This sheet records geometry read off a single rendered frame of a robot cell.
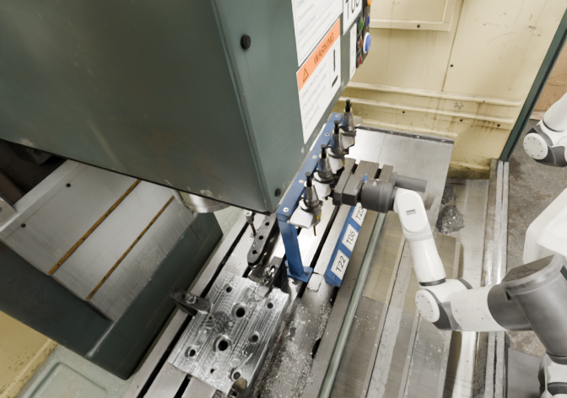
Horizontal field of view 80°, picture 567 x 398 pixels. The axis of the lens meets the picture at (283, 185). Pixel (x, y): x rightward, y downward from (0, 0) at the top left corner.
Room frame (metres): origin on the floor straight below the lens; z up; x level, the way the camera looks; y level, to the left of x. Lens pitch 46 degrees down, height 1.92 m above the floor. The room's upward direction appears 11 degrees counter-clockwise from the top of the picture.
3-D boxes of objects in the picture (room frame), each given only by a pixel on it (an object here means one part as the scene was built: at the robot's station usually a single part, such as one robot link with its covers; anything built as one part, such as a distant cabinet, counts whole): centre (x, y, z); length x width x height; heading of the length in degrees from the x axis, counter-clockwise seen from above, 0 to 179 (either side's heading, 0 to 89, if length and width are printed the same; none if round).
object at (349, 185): (0.63, -0.21, 1.18); 0.13 x 0.12 x 0.10; 148
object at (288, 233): (0.58, 0.01, 1.05); 0.10 x 0.05 x 0.30; 58
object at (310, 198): (0.59, -0.07, 1.26); 0.04 x 0.04 x 0.07
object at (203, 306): (0.49, 0.34, 0.97); 0.13 x 0.03 x 0.15; 58
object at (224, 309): (0.40, 0.22, 0.96); 0.29 x 0.23 x 0.05; 148
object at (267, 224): (0.72, 0.10, 0.93); 0.26 x 0.05 x 0.06; 153
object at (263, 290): (0.52, 0.09, 0.97); 0.13 x 0.03 x 0.15; 148
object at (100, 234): (0.71, 0.50, 1.16); 0.48 x 0.05 x 0.51; 148
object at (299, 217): (0.55, -0.04, 1.21); 0.07 x 0.05 x 0.01; 58
